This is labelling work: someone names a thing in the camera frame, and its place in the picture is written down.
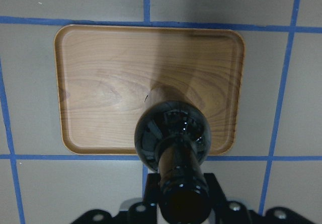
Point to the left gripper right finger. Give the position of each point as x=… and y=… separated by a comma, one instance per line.
x=216, y=194

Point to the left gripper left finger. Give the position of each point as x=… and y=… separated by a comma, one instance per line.
x=152, y=189

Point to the wooden tray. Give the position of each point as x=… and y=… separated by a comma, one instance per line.
x=105, y=74

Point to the dark wine bottle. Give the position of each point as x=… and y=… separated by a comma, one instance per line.
x=173, y=139

